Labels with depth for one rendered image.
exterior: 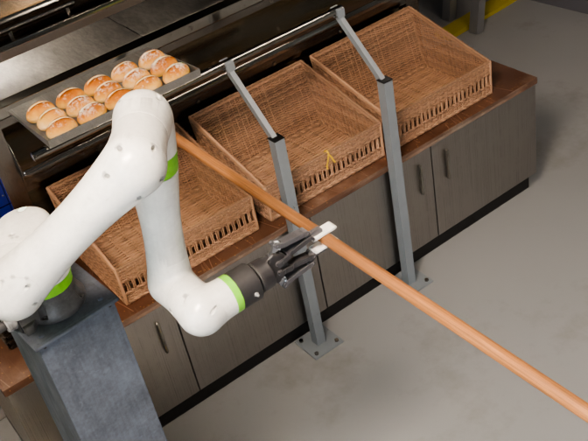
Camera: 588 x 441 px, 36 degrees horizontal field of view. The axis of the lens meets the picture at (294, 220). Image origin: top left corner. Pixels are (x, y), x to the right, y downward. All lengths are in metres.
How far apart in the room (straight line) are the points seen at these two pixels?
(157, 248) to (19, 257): 0.31
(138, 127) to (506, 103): 2.36
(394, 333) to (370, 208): 0.50
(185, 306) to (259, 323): 1.44
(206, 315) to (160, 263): 0.16
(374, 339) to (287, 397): 0.42
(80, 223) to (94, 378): 0.56
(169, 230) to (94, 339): 0.35
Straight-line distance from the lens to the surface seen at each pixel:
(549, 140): 4.61
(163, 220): 1.95
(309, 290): 3.41
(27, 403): 3.07
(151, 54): 3.14
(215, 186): 3.41
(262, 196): 2.31
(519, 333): 3.57
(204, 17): 3.45
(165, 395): 3.34
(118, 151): 1.69
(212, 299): 1.99
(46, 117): 2.94
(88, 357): 2.19
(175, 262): 2.03
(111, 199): 1.72
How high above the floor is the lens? 2.50
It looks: 36 degrees down
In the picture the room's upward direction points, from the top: 12 degrees counter-clockwise
